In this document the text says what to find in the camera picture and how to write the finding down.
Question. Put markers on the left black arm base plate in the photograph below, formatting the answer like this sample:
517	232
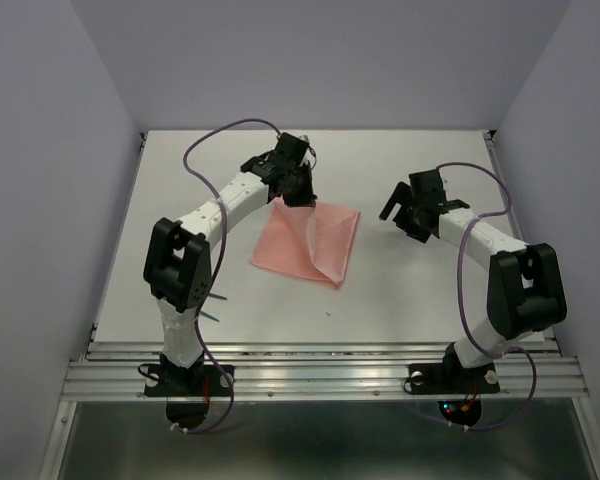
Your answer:
201	380

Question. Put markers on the teal plastic spoon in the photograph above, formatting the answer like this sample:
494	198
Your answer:
209	316

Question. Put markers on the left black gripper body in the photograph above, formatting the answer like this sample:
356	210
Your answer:
292	173

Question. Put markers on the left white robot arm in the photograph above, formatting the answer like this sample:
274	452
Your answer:
178	265

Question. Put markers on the pink satin napkin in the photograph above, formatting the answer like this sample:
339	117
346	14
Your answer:
311	244

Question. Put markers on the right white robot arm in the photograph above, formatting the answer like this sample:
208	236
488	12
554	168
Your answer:
525	291

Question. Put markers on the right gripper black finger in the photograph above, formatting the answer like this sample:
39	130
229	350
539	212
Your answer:
399	196
406	223

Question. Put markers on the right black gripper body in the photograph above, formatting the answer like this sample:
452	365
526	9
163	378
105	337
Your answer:
413	207

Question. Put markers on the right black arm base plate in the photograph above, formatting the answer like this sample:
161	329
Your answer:
436	379

